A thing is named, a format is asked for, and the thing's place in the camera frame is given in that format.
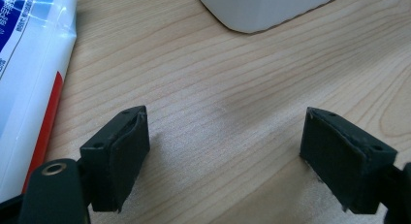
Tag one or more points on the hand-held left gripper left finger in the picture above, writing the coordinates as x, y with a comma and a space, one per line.
113, 159

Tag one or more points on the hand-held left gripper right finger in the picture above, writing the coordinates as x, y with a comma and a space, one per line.
342, 162

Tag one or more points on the white and blue toothpaste tube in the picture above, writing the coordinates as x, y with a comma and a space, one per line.
29, 72

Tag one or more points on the white plastic toothbrush holder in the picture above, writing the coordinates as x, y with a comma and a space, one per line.
258, 10

